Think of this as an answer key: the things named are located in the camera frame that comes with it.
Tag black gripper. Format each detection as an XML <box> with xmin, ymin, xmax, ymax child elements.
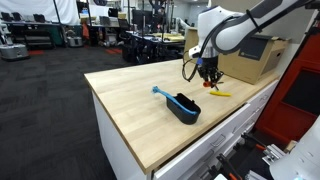
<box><xmin>197</xmin><ymin>57</ymin><xmax>224</xmax><ymax>89</ymax></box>

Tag orange handled screwdriver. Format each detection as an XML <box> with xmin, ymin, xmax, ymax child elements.
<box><xmin>202</xmin><ymin>80</ymin><xmax>220</xmax><ymax>92</ymax></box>

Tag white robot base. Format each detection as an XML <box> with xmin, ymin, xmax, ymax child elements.
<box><xmin>268</xmin><ymin>115</ymin><xmax>320</xmax><ymax>180</ymax></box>

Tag black bowl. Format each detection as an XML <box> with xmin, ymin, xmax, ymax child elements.
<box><xmin>165</xmin><ymin>92</ymin><xmax>202</xmax><ymax>126</ymax></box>

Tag yellow plastic tool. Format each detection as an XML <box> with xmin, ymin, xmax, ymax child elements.
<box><xmin>209</xmin><ymin>90</ymin><xmax>233</xmax><ymax>98</ymax></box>

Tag small cardboard box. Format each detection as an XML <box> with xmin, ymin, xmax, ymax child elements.
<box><xmin>182</xmin><ymin>27</ymin><xmax>201</xmax><ymax>65</ymax></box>

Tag blue plastic tool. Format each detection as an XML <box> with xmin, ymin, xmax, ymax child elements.
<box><xmin>151</xmin><ymin>85</ymin><xmax>199</xmax><ymax>117</ymax></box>

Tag large cardboard box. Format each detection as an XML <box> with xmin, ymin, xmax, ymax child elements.
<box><xmin>217</xmin><ymin>33</ymin><xmax>290</xmax><ymax>86</ymax></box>

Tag white drawer cabinet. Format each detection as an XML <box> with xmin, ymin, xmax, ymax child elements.
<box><xmin>91</xmin><ymin>79</ymin><xmax>280</xmax><ymax>180</ymax></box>

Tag black cluttered desk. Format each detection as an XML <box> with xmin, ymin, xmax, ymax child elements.
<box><xmin>120</xmin><ymin>29</ymin><xmax>186</xmax><ymax>66</ymax></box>

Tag red metal cabinet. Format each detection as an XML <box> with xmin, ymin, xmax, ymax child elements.
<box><xmin>254</xmin><ymin>32</ymin><xmax>320</xmax><ymax>145</ymax></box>

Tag black computer monitor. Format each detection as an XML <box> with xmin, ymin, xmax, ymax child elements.
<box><xmin>130</xmin><ymin>8</ymin><xmax>154</xmax><ymax>28</ymax></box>

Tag grey round floor machine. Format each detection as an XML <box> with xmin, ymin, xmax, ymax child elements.
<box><xmin>0</xmin><ymin>42</ymin><xmax>30</xmax><ymax>61</ymax></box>
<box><xmin>65</xmin><ymin>30</ymin><xmax>84</xmax><ymax>48</ymax></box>

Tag black backdrop stand pole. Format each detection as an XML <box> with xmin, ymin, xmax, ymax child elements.
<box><xmin>52</xmin><ymin>0</ymin><xmax>67</xmax><ymax>36</ymax></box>

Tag dark covered long table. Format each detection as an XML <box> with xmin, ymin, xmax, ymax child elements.
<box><xmin>0</xmin><ymin>20</ymin><xmax>65</xmax><ymax>48</ymax></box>

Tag white backdrop sheet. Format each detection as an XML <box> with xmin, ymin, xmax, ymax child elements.
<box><xmin>0</xmin><ymin>0</ymin><xmax>80</xmax><ymax>25</ymax></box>

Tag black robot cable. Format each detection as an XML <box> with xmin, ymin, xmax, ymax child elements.
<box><xmin>181</xmin><ymin>19</ymin><xmax>214</xmax><ymax>83</ymax></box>

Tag orange handled pliers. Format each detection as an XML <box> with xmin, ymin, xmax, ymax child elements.
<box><xmin>241</xmin><ymin>132</ymin><xmax>268</xmax><ymax>153</ymax></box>
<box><xmin>215</xmin><ymin>153</ymin><xmax>244</xmax><ymax>180</ymax></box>

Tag silver aluminium bracket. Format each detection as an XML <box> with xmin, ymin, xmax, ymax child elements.
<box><xmin>261</xmin><ymin>143</ymin><xmax>287</xmax><ymax>165</ymax></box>

